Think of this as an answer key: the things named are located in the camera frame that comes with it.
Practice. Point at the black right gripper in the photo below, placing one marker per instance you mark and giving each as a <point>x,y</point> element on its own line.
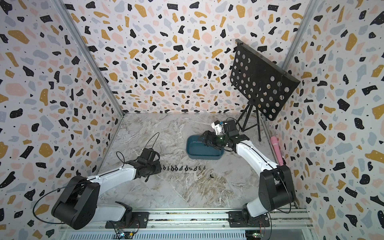
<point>207,134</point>

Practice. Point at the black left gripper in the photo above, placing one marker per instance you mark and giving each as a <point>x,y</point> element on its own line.
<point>158,165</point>

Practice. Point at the teal plastic storage box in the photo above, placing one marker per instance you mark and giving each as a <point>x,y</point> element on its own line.
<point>197,150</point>

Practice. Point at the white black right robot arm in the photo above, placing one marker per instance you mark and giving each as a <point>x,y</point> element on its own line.
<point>276,188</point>

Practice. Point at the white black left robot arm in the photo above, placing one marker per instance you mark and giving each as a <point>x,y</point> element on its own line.
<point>78,205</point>

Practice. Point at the pink cylindrical bottle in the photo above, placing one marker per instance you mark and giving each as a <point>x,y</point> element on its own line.
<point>275,144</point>

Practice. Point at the black music stand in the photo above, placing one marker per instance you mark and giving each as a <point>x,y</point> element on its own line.
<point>265,85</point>

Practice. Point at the aluminium corner profile left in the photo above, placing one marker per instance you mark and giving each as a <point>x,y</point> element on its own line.
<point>66,17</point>

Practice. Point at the aluminium corner profile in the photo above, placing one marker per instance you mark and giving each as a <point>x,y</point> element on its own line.
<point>310,10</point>
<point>66,17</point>

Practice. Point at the aluminium corner profile right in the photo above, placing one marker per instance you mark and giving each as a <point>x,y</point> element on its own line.
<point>310,10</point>

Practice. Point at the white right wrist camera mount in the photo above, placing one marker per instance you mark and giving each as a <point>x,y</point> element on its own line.
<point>218,127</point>

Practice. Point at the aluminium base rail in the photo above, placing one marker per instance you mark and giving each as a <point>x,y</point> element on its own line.
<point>200,224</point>

